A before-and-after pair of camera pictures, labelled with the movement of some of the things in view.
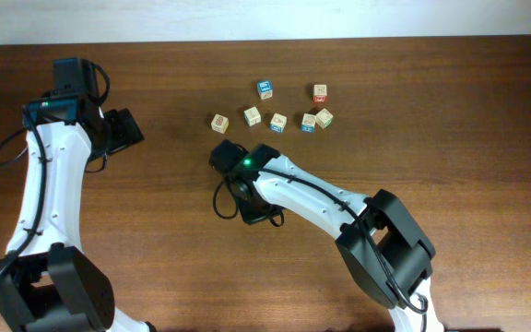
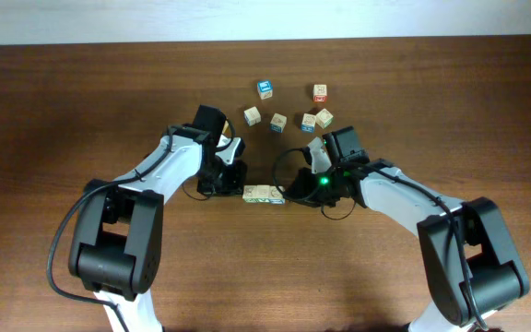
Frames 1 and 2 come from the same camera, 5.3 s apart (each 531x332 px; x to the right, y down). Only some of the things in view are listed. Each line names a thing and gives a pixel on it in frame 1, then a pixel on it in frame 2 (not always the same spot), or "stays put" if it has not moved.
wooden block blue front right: (308, 123) stays put
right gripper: (224, 155) -> (301, 190)
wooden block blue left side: (252, 116) stays put
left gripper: (123, 128) -> (235, 183)
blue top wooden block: (265, 88) stays put
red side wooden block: (320, 93) stays put
